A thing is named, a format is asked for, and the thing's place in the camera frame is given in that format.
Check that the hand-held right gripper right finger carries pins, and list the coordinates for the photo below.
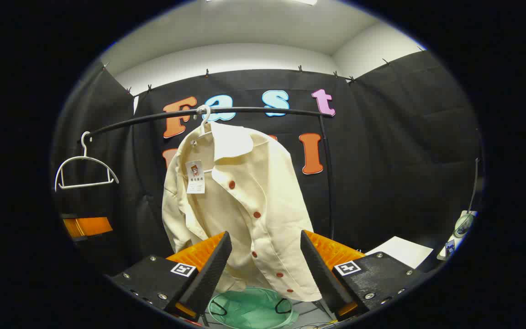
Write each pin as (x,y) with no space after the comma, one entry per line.
(324,269)

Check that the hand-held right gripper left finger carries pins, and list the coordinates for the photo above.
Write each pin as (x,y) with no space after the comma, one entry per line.
(208,269)

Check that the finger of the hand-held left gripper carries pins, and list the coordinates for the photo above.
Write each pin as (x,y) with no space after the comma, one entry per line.
(89,226)

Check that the green laundry hamper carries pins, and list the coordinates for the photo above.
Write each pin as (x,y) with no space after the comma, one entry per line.
(249,310)

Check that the cream button jacket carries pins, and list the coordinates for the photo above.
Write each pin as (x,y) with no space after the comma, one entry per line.
(263,183)

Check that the empty white hanger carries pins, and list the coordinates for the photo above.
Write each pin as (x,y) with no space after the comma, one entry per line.
(84,148)

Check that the white hanger under jacket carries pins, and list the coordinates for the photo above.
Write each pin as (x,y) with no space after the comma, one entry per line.
(204,129)

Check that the black backdrop cloth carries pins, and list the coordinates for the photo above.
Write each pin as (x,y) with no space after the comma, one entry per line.
(404,160)

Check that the round clear container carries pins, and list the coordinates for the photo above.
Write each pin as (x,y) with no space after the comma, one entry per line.
(464,225)

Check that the ceiling light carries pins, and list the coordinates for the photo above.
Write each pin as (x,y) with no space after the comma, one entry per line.
(305,2)

